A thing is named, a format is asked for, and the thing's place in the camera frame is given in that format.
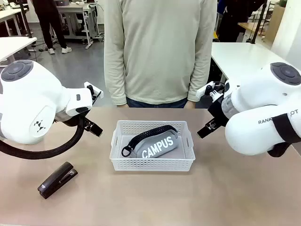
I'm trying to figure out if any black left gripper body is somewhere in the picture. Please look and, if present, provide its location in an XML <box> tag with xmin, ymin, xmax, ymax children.
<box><xmin>54</xmin><ymin>111</ymin><xmax>95</xmax><ymax>131</ymax></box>

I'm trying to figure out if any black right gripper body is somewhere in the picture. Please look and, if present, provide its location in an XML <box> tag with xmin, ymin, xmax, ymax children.
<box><xmin>207</xmin><ymin>93</ymin><xmax>232</xmax><ymax>129</ymax></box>

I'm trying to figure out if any grey CAMPUS pencil case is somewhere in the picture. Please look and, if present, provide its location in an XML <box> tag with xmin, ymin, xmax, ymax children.
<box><xmin>121</xmin><ymin>124</ymin><xmax>181</xmax><ymax>160</ymax></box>

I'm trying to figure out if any black stapler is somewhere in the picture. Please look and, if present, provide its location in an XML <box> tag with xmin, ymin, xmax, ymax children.
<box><xmin>37</xmin><ymin>161</ymin><xmax>79</xmax><ymax>200</ymax></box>

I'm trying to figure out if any person's right forearm cream sleeve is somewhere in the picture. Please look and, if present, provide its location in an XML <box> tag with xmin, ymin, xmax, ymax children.
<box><xmin>104</xmin><ymin>54</ymin><xmax>129</xmax><ymax>106</ymax></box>

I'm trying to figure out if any person's left forearm cream sleeve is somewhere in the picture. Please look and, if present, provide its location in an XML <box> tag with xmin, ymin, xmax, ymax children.
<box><xmin>187</xmin><ymin>54</ymin><xmax>214</xmax><ymax>102</ymax></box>

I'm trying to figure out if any white perforated plastic basket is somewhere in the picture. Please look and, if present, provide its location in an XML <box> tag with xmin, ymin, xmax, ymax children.
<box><xmin>109</xmin><ymin>120</ymin><xmax>196</xmax><ymax>172</ymax></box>

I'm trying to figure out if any large white table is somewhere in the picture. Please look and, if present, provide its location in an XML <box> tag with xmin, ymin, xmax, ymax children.
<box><xmin>210</xmin><ymin>41</ymin><xmax>297</xmax><ymax>83</ymax></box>

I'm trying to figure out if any person in cream sweater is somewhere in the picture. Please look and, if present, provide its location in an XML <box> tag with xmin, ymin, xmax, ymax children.
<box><xmin>103</xmin><ymin>0</ymin><xmax>218</xmax><ymax>108</ymax></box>

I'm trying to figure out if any person in dark clothes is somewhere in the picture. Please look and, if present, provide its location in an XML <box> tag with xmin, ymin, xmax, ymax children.
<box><xmin>217</xmin><ymin>0</ymin><xmax>253</xmax><ymax>43</ymax></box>

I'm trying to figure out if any black pole stand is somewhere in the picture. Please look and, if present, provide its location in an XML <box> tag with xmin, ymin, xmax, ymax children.
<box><xmin>251</xmin><ymin>0</ymin><xmax>268</xmax><ymax>45</ymax></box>
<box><xmin>18</xmin><ymin>0</ymin><xmax>33</xmax><ymax>40</ymax></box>

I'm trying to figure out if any wooden table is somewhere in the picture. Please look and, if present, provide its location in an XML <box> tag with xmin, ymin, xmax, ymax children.
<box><xmin>237</xmin><ymin>21</ymin><xmax>271</xmax><ymax>36</ymax></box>

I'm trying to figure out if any white table with grey legs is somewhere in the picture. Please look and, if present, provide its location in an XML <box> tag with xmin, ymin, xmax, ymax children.
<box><xmin>0</xmin><ymin>36</ymin><xmax>38</xmax><ymax>69</ymax></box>

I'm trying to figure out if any person in black trousers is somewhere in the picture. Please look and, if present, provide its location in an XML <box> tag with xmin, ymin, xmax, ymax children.
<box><xmin>32</xmin><ymin>0</ymin><xmax>72</xmax><ymax>55</ymax></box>

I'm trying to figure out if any light wooden cabinet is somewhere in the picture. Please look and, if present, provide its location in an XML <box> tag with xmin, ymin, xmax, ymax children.
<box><xmin>267</xmin><ymin>4</ymin><xmax>286</xmax><ymax>44</ymax></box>

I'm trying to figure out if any small white table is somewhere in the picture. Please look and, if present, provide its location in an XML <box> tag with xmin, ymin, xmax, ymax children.
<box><xmin>0</xmin><ymin>8</ymin><xmax>24</xmax><ymax>36</ymax></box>

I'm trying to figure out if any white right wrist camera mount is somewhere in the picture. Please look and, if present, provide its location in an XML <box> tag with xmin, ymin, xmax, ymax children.
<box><xmin>197</xmin><ymin>81</ymin><xmax>225</xmax><ymax>99</ymax></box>

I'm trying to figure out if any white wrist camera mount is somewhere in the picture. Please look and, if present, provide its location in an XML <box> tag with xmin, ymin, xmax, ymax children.
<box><xmin>197</xmin><ymin>81</ymin><xmax>225</xmax><ymax>99</ymax></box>
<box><xmin>84</xmin><ymin>81</ymin><xmax>104</xmax><ymax>105</ymax></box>

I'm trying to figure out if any black cable hose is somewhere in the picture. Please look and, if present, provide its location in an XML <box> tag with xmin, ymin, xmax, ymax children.
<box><xmin>0</xmin><ymin>115</ymin><xmax>87</xmax><ymax>161</ymax></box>

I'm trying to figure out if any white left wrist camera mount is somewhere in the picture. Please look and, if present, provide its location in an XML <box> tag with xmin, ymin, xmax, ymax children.
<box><xmin>84</xmin><ymin>81</ymin><xmax>104</xmax><ymax>105</ymax></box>

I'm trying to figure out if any black strap on arm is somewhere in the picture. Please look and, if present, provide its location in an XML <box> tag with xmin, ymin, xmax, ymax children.
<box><xmin>267</xmin><ymin>113</ymin><xmax>301</xmax><ymax>158</ymax></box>

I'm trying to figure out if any white desk with metal frame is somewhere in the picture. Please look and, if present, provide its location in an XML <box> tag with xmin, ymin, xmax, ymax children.
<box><xmin>56</xmin><ymin>1</ymin><xmax>105</xmax><ymax>49</ymax></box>

